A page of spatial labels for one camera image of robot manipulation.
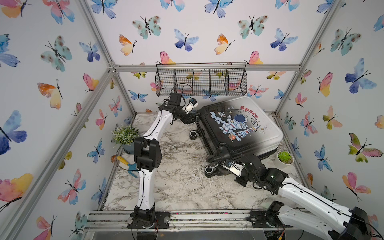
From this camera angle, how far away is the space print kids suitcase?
77cm

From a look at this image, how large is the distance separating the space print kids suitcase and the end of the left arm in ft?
0.10

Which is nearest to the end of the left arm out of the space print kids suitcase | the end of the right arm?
the space print kids suitcase

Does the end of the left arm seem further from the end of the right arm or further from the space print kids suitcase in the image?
the end of the right arm

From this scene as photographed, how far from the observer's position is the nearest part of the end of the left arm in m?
0.71
